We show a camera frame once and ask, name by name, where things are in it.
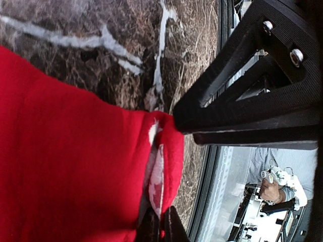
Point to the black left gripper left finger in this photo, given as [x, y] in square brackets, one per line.
[148, 231]

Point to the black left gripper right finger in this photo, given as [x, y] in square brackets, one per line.
[173, 227]

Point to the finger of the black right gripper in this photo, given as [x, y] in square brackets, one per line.
[264, 88]

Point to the red santa sock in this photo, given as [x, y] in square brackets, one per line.
[74, 168]

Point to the person in striped shirt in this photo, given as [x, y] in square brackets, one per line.
[284, 174]

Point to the white slotted cable duct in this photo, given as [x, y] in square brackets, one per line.
[214, 203]

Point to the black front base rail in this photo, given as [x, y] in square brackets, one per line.
[211, 152]

